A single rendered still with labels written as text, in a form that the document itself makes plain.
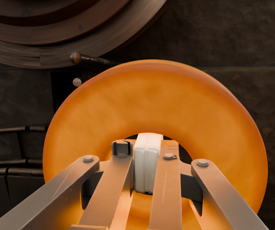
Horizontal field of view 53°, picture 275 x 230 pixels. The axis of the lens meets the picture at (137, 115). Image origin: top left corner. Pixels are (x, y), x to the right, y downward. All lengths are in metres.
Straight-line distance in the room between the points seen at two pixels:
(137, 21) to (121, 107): 0.24
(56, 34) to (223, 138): 0.29
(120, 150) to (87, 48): 0.27
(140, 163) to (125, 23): 0.27
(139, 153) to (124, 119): 0.03
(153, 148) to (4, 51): 0.35
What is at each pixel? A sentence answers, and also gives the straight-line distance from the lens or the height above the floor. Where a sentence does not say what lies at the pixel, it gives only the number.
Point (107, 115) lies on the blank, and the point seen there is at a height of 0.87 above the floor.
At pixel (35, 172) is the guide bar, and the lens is 0.50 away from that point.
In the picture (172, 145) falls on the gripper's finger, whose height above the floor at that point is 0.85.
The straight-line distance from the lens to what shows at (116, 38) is 0.40.
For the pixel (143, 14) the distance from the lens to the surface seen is 0.40.
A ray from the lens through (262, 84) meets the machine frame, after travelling 0.52.
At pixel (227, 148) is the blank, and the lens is 0.18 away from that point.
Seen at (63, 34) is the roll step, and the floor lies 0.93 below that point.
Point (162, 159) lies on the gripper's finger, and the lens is 0.15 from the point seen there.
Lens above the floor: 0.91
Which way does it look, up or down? 14 degrees down
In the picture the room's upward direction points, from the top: 1 degrees counter-clockwise
